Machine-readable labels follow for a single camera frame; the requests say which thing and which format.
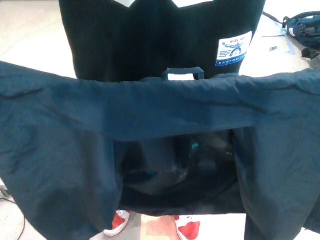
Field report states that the navy blue coat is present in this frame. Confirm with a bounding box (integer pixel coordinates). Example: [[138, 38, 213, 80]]
[[0, 0, 320, 240]]

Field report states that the person's right red white sneaker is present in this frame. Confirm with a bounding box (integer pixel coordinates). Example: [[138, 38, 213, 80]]
[[103, 209, 133, 237]]

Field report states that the person's red white sneaker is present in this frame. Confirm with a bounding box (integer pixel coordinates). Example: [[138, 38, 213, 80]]
[[173, 214, 202, 240], [103, 209, 133, 237]]

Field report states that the person's left red white sneaker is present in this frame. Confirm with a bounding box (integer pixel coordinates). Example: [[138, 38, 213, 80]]
[[173, 214, 202, 240]]

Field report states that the orange floor marker sheet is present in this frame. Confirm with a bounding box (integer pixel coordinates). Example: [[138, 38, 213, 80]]
[[140, 214, 181, 240]]

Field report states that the black floor object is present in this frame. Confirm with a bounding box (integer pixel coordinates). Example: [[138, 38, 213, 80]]
[[300, 46, 320, 68]]

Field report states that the navy blue bag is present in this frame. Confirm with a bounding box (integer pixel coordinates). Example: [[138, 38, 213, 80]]
[[281, 11, 320, 50]]

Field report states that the thin black floor cable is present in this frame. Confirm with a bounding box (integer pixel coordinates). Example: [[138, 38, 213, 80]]
[[0, 197, 26, 239]]

